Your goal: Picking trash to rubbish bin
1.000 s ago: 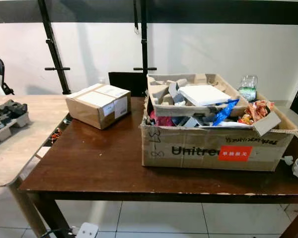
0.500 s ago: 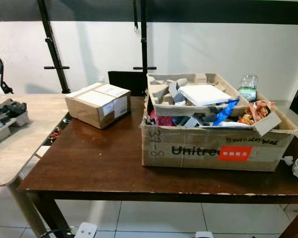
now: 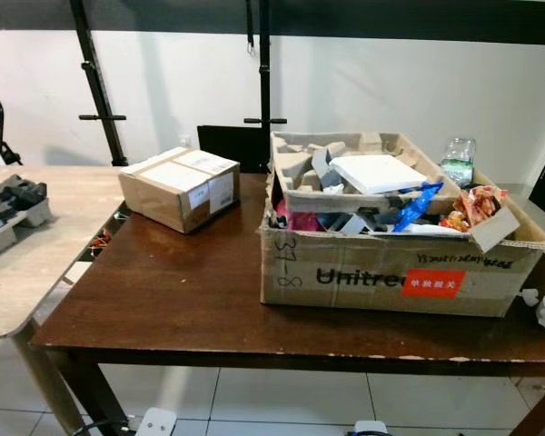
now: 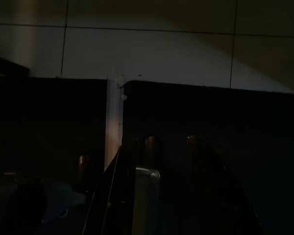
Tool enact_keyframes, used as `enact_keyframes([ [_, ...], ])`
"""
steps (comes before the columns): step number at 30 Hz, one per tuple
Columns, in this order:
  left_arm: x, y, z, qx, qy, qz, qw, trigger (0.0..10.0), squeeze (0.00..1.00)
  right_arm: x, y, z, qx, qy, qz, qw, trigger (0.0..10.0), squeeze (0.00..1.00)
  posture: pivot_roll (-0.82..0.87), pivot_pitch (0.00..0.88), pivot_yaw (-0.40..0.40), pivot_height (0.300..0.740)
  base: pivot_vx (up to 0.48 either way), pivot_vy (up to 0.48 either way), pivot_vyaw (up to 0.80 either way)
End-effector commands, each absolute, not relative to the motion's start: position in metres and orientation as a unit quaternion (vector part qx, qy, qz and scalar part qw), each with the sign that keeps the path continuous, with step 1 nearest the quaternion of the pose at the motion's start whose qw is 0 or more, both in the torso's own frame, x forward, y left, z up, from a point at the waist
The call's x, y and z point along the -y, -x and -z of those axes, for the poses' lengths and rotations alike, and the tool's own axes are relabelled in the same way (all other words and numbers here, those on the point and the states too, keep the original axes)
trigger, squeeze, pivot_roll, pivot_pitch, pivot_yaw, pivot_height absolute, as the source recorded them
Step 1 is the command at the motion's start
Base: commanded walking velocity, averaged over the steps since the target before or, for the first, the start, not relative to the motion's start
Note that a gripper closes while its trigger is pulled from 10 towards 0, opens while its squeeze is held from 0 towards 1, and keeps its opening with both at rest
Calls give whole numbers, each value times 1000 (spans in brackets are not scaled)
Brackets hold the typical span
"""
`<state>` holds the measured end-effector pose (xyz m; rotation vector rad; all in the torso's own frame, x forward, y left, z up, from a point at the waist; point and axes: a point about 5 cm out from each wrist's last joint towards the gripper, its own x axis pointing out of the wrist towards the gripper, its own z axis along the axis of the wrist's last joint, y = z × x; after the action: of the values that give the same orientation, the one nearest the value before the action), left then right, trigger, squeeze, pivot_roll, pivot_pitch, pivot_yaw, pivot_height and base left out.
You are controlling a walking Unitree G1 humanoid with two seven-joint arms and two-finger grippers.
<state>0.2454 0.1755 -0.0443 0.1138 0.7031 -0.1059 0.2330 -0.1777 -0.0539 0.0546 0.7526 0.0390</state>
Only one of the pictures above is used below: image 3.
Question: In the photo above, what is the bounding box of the upright black metal post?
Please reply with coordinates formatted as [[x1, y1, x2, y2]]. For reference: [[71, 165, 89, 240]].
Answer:
[[243, 0, 288, 174]]

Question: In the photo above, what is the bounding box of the grey moulded pulp tray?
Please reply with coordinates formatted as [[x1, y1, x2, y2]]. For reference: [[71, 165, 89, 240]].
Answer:
[[270, 132, 466, 215]]

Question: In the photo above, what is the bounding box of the dark brown wooden table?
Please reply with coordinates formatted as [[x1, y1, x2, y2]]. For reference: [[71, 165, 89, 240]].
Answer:
[[30, 173, 545, 436]]

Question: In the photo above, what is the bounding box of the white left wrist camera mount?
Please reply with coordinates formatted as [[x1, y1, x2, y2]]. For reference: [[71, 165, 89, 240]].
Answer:
[[135, 407, 179, 436]]

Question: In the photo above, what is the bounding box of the grey tray with black parts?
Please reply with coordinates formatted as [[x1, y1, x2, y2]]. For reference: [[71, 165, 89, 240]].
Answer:
[[0, 174, 53, 256]]

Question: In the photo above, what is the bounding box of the black flat panel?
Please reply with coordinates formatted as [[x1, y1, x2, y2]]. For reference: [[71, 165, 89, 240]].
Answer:
[[197, 125, 273, 174]]

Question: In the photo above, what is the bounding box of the light beige table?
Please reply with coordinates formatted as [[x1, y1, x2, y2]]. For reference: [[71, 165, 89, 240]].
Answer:
[[0, 163, 130, 436]]

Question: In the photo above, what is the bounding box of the white flat box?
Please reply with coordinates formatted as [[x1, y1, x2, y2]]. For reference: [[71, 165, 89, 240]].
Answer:
[[329, 154, 431, 195]]

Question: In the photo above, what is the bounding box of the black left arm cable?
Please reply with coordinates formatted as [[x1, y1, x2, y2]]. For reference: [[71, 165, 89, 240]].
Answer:
[[73, 416, 139, 436]]

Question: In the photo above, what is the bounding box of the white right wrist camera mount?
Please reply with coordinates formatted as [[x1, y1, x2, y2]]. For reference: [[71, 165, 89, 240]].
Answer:
[[352, 420, 392, 436]]

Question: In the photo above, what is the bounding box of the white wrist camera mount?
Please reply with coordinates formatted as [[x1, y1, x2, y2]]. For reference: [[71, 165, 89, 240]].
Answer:
[[352, 420, 392, 436], [135, 407, 179, 436]]

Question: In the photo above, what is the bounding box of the large printed cardboard box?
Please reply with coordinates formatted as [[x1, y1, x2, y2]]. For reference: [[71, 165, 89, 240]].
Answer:
[[259, 132, 545, 319]]

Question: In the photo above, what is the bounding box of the small cardboard box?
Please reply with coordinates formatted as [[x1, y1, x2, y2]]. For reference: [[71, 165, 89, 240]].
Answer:
[[118, 147, 242, 235]]

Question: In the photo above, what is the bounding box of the black hanging strap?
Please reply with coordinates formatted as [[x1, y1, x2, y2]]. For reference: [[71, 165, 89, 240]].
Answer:
[[244, 0, 257, 56]]

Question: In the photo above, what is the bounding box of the red orange snack wrapper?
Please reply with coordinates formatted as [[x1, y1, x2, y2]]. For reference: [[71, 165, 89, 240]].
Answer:
[[441, 185, 503, 233]]

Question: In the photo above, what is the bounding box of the clear plastic bottle green label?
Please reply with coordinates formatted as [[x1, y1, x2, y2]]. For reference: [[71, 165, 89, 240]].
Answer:
[[441, 137, 479, 189]]

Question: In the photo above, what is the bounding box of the blue plastic wrapper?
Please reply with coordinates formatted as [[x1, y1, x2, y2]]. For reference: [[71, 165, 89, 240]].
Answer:
[[392, 182, 445, 233]]

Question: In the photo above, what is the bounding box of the slanted black metal post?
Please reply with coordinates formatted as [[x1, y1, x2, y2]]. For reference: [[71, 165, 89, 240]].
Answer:
[[70, 0, 129, 168]]

